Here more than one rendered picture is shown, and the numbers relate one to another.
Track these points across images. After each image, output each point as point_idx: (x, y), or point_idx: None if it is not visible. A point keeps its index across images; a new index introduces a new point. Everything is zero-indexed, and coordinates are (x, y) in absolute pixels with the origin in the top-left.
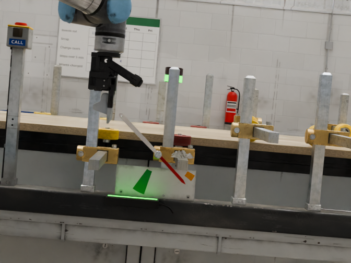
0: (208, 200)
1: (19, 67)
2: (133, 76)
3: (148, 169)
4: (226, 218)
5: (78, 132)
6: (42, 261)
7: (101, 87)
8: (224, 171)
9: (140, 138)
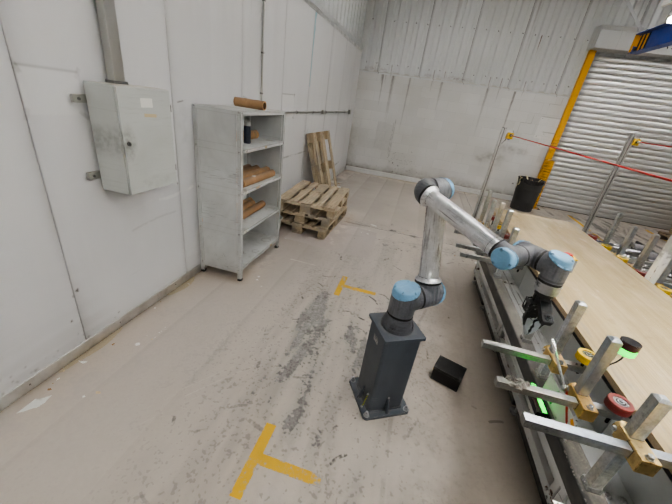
0: (582, 459)
1: None
2: (540, 315)
3: (559, 392)
4: (566, 478)
5: (585, 345)
6: None
7: (526, 309)
8: (665, 481)
9: (557, 365)
